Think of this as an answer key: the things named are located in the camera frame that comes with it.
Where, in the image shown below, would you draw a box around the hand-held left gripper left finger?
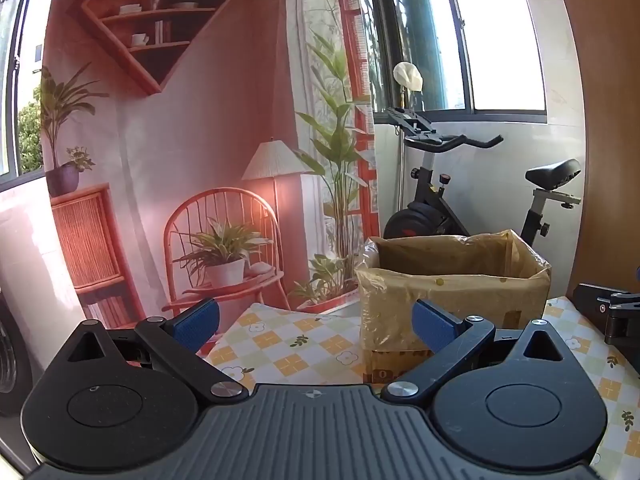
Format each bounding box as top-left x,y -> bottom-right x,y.
50,297 -> 249,403

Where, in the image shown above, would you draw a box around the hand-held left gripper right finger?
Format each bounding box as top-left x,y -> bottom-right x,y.
381,299 -> 577,403

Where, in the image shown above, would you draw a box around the cardboard box with plastic liner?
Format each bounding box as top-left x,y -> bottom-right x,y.
354,230 -> 552,385

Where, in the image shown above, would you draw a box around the checkered floral tablecloth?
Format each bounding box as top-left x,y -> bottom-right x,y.
205,296 -> 640,466

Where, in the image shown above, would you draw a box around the black exercise bike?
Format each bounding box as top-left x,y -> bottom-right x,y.
382,106 -> 583,250

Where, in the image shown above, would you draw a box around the printed room backdrop cloth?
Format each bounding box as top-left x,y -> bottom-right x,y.
40,0 -> 382,318

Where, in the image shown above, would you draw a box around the brown wooden panel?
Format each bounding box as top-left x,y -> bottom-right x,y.
549,0 -> 640,298

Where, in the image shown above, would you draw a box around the dark window frame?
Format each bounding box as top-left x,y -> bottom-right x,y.
370,0 -> 548,123

